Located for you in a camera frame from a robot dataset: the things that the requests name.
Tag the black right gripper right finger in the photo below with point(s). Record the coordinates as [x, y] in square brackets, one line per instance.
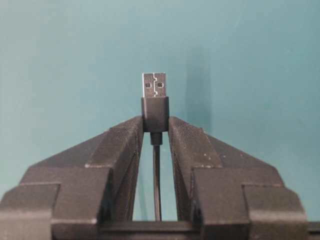
[229, 193]

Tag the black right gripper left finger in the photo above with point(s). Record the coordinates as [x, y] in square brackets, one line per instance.
[67, 196]

